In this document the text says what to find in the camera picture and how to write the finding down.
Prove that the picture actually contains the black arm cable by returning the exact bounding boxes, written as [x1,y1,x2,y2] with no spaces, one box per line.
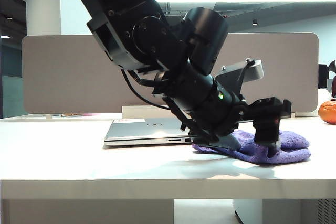
[122,69,174,109]

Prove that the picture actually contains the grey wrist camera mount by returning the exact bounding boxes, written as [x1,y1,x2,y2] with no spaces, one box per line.
[215,58,265,91]

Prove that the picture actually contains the colourful papers behind divider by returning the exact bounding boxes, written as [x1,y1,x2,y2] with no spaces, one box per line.
[51,113,104,118]

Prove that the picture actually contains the silver closed laptop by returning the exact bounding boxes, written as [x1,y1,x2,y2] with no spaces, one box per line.
[104,118,197,147]

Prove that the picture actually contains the black monitor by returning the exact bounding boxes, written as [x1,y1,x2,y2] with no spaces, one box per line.
[318,63,329,89]

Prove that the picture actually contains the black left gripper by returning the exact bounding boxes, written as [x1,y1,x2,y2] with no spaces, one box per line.
[183,82,292,156]

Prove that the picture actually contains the person in maroon top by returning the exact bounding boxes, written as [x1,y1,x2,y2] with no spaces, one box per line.
[329,60,336,101]

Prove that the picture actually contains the orange fruit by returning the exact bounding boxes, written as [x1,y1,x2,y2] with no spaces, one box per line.
[318,101,336,124]

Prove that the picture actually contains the white red laptop sticker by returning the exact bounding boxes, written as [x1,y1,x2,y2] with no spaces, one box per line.
[115,118,146,123]

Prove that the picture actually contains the purple microfibre rag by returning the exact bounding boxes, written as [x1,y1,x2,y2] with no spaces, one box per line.
[191,129,312,167]

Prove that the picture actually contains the white under-desk cabinet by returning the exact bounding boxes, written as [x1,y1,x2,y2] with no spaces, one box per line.
[233,199,336,224]

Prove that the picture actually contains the white desk side panel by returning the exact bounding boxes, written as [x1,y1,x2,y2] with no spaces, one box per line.
[0,199,174,224]

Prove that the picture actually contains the grey-brown fabric desk divider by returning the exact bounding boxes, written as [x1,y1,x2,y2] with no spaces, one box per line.
[22,33,320,114]

